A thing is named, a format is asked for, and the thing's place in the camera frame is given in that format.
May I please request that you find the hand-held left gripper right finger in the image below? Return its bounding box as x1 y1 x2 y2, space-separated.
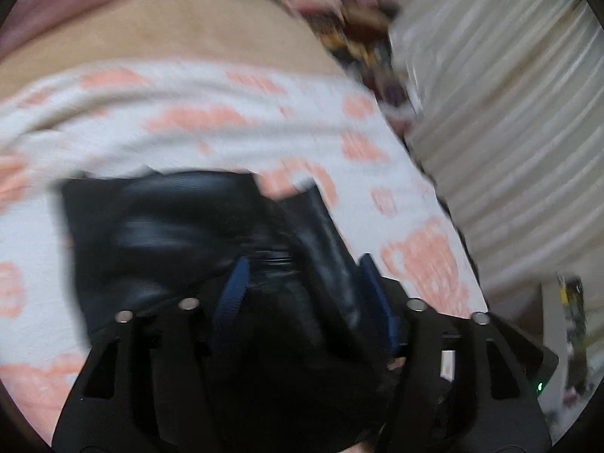
359 254 553 453

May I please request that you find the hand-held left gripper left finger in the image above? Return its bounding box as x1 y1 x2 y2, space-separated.
52 257 251 453

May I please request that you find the black leather jacket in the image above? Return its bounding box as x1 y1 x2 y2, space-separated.
60 170 407 453

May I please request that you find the pile of assorted clothes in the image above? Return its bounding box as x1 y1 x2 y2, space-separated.
267 0 425 119

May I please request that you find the white pink-printed blanket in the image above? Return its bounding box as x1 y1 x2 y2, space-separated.
0 59 482 435

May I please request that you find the white satin curtain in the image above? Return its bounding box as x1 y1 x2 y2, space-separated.
387 0 604 303

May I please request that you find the tan bed sheet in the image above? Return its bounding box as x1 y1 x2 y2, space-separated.
0 0 345 100

